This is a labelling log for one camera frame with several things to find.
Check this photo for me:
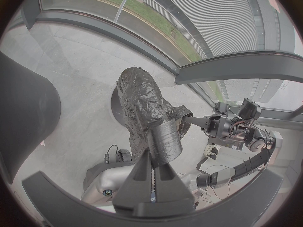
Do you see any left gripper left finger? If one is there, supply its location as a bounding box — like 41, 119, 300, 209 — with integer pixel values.
113, 148, 156, 210

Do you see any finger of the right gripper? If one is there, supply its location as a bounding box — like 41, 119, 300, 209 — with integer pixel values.
181, 115, 205, 127

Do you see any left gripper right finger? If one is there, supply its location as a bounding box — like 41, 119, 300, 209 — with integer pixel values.
153, 163, 195, 205

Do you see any black plastic bag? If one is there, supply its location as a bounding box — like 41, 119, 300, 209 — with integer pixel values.
117, 66, 193, 170

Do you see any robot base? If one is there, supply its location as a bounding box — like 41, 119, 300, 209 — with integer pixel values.
81, 148, 207, 207

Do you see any white trash bin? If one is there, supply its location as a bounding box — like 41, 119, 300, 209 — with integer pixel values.
110, 83, 130, 128

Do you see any white perforated object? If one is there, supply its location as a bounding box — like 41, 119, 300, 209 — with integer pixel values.
204, 143, 222, 161

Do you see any window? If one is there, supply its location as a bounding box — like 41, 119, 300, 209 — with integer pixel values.
21, 0, 303, 118

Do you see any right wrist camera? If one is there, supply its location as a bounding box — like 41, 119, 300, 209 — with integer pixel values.
214, 101, 230, 118

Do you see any black cable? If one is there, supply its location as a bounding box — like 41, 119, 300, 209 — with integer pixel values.
104, 144, 119, 166

